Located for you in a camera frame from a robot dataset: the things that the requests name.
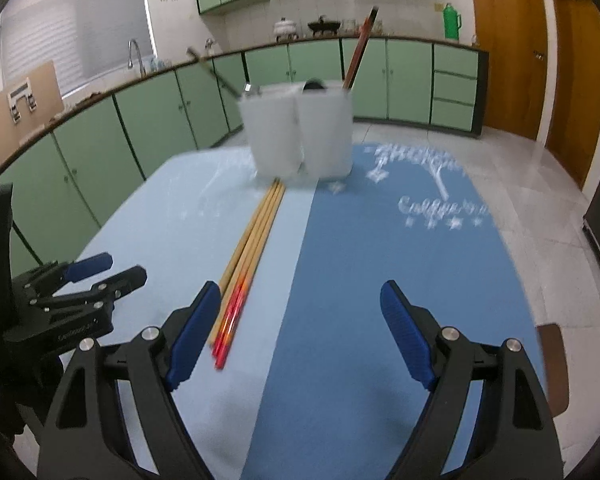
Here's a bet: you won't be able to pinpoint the black wok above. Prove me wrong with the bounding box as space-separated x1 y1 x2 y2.
308 15 341 37

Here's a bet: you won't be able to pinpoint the dark blue table mat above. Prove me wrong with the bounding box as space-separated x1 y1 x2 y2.
242 144 543 479

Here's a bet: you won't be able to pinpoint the cardboard box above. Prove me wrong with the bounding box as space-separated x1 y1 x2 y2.
0 61 65 164

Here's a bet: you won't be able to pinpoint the brown wooden chair seat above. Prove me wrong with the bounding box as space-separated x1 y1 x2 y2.
536 323 569 417

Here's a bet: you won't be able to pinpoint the green base cabinets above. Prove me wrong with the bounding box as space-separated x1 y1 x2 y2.
0 37 489 274

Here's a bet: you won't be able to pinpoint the white right utensil holder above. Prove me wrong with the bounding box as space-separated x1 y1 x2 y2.
296 78 353 180

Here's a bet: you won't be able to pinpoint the red patterned bamboo chopstick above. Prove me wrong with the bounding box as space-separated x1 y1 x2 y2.
211 180 286 370

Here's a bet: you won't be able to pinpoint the white left utensil holder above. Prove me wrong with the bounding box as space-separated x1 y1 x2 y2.
238 84 303 179

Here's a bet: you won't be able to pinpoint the window blind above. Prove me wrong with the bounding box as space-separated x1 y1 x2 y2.
0 0 154 96

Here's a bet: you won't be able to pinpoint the green thermos jug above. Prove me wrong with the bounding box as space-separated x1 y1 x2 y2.
442 2 463 41

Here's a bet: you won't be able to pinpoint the dark brown chopstick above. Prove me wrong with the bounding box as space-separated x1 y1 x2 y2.
186 47 242 99

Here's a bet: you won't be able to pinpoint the brown wooden door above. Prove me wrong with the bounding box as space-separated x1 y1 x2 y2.
474 0 547 140
546 0 600 188

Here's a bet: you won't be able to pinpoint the red orange handled chopstick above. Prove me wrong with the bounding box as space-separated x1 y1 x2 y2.
343 6 379 91

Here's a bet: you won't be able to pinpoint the white utensil holder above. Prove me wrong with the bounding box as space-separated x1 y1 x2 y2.
238 84 303 179
296 78 353 180

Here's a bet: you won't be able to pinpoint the chrome kitchen faucet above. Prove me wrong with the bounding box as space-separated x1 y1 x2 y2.
128 38 146 77

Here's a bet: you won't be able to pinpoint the bamboo chopstick red handle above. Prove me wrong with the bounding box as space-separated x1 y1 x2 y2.
208 179 282 348

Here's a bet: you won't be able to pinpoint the plain bamboo chopstick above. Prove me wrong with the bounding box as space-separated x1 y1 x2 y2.
219 179 278 295

